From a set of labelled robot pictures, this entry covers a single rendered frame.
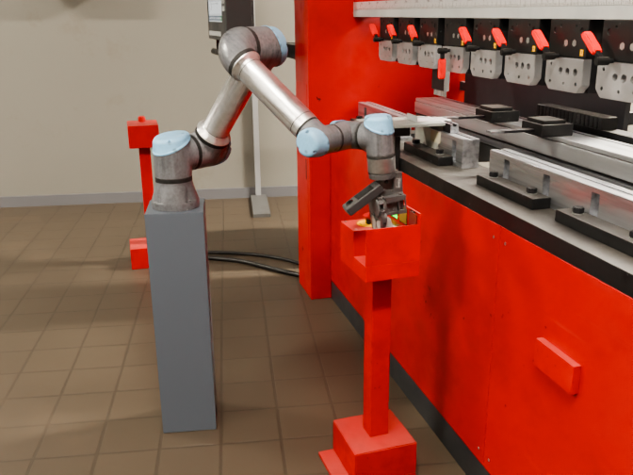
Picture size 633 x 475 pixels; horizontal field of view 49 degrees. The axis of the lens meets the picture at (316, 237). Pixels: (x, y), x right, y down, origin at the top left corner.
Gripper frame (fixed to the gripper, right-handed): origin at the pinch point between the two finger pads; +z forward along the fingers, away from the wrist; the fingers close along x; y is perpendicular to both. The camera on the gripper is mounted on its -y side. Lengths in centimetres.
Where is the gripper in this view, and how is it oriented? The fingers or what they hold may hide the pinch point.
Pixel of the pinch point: (379, 243)
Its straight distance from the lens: 194.8
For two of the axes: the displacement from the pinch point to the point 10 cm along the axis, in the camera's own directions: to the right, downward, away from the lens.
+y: 9.5, -1.8, 2.7
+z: 0.9, 9.4, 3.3
